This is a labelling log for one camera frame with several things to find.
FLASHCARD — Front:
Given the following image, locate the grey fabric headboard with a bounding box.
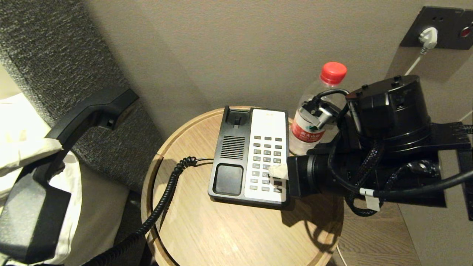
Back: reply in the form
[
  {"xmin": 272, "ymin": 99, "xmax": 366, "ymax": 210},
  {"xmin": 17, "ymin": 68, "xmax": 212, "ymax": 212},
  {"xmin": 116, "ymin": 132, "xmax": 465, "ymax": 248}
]
[{"xmin": 0, "ymin": 0, "xmax": 166, "ymax": 193}]

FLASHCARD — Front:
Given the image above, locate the black cable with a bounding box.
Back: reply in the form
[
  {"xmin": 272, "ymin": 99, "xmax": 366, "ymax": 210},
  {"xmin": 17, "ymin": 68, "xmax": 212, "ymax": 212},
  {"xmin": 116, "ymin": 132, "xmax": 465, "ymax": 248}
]
[{"xmin": 312, "ymin": 88, "xmax": 473, "ymax": 198}]

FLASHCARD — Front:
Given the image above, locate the clear water bottle red cap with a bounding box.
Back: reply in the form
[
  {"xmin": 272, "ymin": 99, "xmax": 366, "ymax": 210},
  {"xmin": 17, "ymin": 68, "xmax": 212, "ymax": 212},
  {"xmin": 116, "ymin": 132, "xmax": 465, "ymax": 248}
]
[{"xmin": 289, "ymin": 62, "xmax": 348, "ymax": 156}]

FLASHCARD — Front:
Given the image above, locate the black phone handset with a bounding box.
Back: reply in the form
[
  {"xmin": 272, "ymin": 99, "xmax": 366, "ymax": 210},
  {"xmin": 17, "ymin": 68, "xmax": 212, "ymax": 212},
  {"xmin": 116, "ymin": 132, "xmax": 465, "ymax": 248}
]
[{"xmin": 0, "ymin": 87, "xmax": 140, "ymax": 265}]

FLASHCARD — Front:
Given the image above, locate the black and white desk phone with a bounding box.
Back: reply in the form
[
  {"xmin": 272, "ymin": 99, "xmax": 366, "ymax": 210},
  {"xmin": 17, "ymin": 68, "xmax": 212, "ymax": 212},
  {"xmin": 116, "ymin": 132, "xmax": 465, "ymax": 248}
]
[{"xmin": 208, "ymin": 106, "xmax": 291, "ymax": 209}]

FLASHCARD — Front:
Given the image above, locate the round wooden side table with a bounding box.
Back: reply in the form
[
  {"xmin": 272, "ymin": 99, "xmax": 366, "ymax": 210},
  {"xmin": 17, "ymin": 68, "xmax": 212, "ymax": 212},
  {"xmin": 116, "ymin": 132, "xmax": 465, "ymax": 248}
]
[{"xmin": 140, "ymin": 106, "xmax": 345, "ymax": 266}]

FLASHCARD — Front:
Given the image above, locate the black coiled phone cord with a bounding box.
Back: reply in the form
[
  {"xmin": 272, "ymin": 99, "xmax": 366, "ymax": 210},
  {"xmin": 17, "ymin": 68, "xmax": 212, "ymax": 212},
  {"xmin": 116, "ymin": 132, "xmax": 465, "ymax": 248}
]
[{"xmin": 83, "ymin": 156, "xmax": 214, "ymax": 266}]

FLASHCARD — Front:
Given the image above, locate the beige bedding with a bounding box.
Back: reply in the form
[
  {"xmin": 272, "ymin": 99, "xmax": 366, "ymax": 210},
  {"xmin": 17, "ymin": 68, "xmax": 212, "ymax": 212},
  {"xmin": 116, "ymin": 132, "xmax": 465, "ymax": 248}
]
[{"xmin": 55, "ymin": 163, "xmax": 130, "ymax": 265}]

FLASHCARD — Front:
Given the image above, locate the black wall socket plate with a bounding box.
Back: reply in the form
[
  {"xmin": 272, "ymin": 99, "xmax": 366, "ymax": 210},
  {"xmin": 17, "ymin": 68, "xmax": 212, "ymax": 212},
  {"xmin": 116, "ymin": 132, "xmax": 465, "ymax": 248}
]
[{"xmin": 400, "ymin": 6, "xmax": 473, "ymax": 51}]

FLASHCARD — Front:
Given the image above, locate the white power cable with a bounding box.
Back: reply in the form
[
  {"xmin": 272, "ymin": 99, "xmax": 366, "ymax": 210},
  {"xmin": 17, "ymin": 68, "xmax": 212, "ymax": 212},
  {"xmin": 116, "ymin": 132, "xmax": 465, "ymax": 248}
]
[{"xmin": 404, "ymin": 52, "xmax": 424, "ymax": 76}]

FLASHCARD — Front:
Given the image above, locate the white power plug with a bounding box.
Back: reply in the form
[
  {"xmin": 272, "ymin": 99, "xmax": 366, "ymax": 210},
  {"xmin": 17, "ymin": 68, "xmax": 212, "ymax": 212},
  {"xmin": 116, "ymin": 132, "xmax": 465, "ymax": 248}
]
[{"xmin": 418, "ymin": 27, "xmax": 439, "ymax": 55}]

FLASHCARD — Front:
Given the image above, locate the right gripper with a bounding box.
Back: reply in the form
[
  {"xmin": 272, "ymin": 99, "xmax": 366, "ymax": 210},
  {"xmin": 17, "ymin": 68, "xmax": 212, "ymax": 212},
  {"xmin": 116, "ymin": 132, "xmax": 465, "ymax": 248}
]
[{"xmin": 268, "ymin": 149, "xmax": 352, "ymax": 198}]

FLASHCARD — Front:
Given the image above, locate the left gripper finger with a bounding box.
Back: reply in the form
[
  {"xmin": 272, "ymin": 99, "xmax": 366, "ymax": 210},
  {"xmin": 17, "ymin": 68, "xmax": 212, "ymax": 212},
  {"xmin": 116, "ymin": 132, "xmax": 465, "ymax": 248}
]
[{"xmin": 0, "ymin": 137, "xmax": 64, "ymax": 177}]

